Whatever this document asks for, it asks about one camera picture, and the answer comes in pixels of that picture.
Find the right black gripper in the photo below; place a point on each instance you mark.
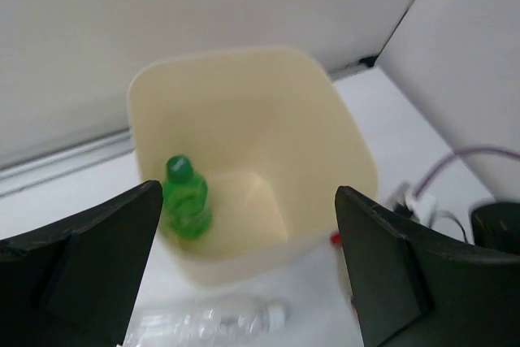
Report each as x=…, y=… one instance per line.
x=496, y=226

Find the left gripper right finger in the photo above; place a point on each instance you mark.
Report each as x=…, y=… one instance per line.
x=413, y=286

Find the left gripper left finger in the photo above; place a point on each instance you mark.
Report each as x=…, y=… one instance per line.
x=74, y=282

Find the red cap labelled bottle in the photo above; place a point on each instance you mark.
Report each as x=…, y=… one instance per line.
x=335, y=240

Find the green plastic bottle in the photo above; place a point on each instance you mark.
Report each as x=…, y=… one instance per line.
x=186, y=208

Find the clear bottle near bin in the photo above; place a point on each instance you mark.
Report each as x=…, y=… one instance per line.
x=230, y=321

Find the beige plastic bin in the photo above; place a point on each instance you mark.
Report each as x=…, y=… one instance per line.
x=253, y=231

